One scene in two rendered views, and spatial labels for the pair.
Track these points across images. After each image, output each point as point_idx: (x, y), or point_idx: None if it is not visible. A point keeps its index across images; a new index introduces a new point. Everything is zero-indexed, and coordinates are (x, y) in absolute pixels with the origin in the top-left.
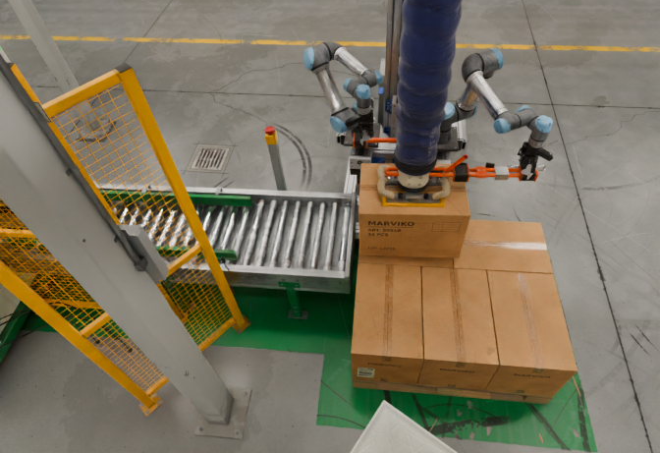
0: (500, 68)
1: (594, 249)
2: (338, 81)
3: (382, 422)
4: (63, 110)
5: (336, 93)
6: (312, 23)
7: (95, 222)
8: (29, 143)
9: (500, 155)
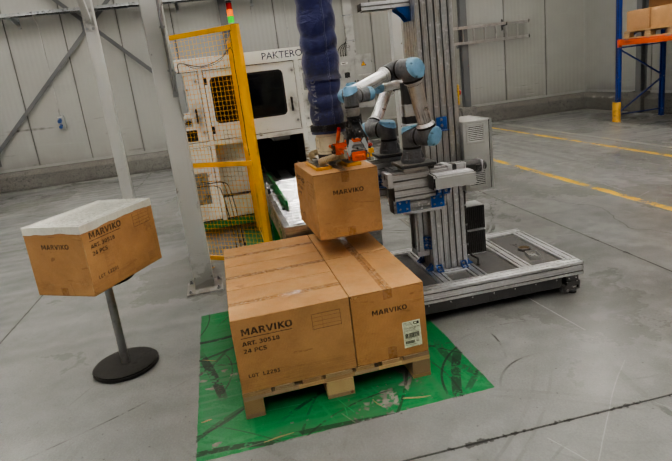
0: (412, 74)
1: (525, 432)
2: (604, 225)
3: (135, 199)
4: (208, 33)
5: (377, 107)
6: None
7: (162, 54)
8: (149, 6)
9: (628, 328)
